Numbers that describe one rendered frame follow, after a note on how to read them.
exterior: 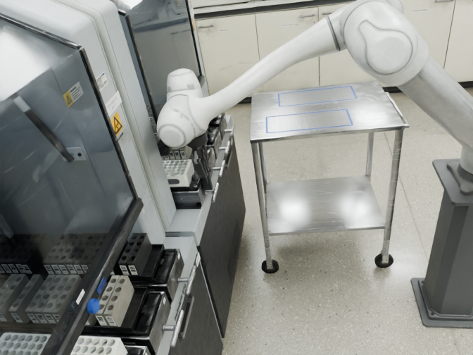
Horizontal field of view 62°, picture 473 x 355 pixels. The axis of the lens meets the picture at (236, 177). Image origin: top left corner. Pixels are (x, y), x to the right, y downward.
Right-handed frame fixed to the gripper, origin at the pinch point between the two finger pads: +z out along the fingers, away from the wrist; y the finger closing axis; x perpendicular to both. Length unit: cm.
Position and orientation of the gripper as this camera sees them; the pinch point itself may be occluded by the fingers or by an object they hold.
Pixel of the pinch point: (206, 181)
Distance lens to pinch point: 141.6
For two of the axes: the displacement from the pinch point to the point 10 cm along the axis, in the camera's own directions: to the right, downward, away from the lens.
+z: 1.5, 8.0, 5.7
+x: 9.8, -0.5, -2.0
